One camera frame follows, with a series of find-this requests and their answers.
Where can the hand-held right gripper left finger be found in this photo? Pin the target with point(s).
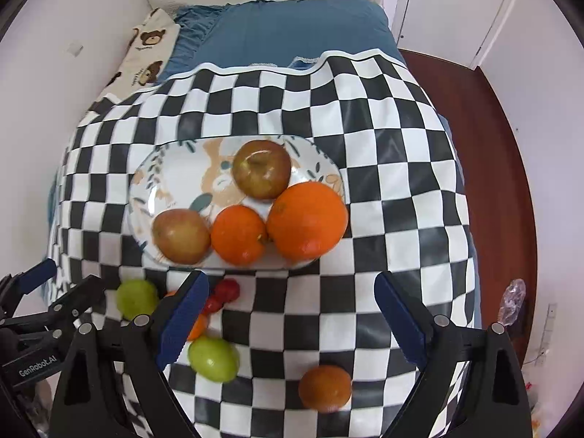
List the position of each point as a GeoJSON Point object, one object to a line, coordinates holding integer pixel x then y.
{"type": "Point", "coordinates": [179, 324]}

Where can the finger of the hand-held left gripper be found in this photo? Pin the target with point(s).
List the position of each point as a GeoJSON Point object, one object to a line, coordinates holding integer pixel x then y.
{"type": "Point", "coordinates": [80, 295]}
{"type": "Point", "coordinates": [40, 272]}

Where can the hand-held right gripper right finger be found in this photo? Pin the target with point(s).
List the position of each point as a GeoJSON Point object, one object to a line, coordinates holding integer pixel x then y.
{"type": "Point", "coordinates": [402, 324]}

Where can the small tangerine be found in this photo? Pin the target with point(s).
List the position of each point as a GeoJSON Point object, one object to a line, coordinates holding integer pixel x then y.
{"type": "Point", "coordinates": [199, 327]}

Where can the small red fruit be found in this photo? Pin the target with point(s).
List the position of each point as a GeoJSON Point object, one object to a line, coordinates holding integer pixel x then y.
{"type": "Point", "coordinates": [211, 304]}
{"type": "Point", "coordinates": [227, 289]}

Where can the green round fruit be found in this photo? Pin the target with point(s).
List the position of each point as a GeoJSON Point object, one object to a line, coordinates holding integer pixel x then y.
{"type": "Point", "coordinates": [136, 299]}
{"type": "Point", "coordinates": [213, 359]}

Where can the pale red apple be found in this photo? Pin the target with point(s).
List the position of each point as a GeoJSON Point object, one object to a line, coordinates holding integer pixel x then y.
{"type": "Point", "coordinates": [181, 236]}

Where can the dark brownish orange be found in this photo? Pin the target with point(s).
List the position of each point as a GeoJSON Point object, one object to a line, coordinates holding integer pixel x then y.
{"type": "Point", "coordinates": [325, 388]}

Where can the small orange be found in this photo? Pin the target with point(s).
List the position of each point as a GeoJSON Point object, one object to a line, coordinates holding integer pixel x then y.
{"type": "Point", "coordinates": [238, 235]}

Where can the clear plastic bag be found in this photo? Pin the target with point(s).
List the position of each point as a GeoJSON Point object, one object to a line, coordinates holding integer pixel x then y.
{"type": "Point", "coordinates": [512, 299]}

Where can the large orange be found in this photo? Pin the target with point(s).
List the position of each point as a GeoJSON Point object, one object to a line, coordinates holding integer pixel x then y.
{"type": "Point", "coordinates": [306, 220]}

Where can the oval leaf-patterned plate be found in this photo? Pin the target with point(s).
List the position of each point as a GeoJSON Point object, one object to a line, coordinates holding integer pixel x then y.
{"type": "Point", "coordinates": [182, 182]}

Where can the dark red apple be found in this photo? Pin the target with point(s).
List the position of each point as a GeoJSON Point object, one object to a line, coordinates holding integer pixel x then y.
{"type": "Point", "coordinates": [261, 169]}

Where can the black white checkered cloth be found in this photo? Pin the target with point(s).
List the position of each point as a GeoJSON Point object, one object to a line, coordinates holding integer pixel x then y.
{"type": "Point", "coordinates": [356, 146]}

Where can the bear print pillow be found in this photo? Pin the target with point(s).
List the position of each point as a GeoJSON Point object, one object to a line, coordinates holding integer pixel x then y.
{"type": "Point", "coordinates": [146, 50]}

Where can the blue bed sheet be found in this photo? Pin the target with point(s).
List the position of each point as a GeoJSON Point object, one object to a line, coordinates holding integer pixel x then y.
{"type": "Point", "coordinates": [292, 32]}

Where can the white cabinet door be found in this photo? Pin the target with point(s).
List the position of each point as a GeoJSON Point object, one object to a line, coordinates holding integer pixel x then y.
{"type": "Point", "coordinates": [456, 4]}

